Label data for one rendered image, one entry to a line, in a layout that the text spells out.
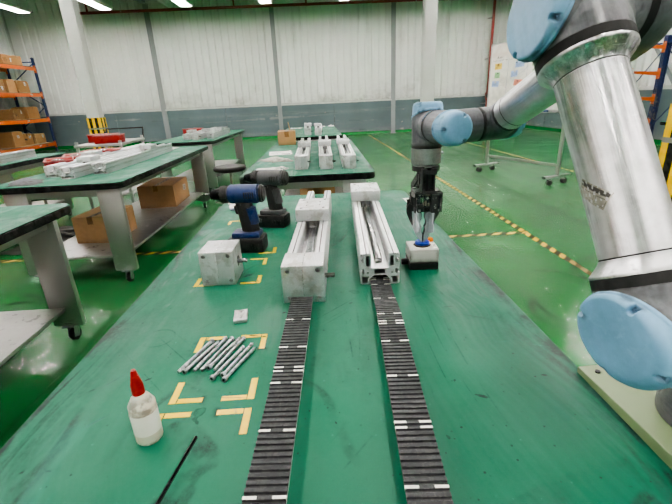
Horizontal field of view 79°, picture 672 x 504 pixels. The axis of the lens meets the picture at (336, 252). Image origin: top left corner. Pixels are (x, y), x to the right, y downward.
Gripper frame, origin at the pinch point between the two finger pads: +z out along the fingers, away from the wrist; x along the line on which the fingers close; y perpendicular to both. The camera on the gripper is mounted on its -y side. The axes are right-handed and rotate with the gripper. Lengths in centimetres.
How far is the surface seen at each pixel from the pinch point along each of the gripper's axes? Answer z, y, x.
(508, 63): -79, -558, 235
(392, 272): 5.7, 11.6, -9.7
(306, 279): 2.6, 20.8, -31.1
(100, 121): -17, -950, -616
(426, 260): 5.9, 3.9, 0.7
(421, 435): 6, 66, -13
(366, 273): 5.6, 11.8, -16.4
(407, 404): 6, 60, -14
